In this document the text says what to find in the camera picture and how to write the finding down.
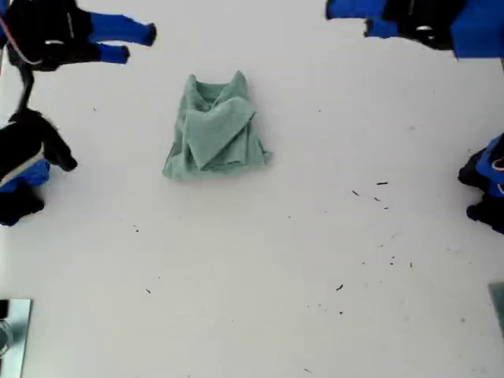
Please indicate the green t shirt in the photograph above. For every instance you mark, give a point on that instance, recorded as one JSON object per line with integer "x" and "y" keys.
{"x": 220, "y": 134}

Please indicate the shiny steel plate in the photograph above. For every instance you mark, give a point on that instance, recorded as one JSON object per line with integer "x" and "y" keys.
{"x": 17, "y": 338}

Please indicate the gripper camera stalk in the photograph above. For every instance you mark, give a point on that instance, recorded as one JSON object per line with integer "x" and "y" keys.
{"x": 27, "y": 90}

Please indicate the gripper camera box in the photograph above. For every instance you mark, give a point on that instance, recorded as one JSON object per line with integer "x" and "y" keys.
{"x": 35, "y": 138}

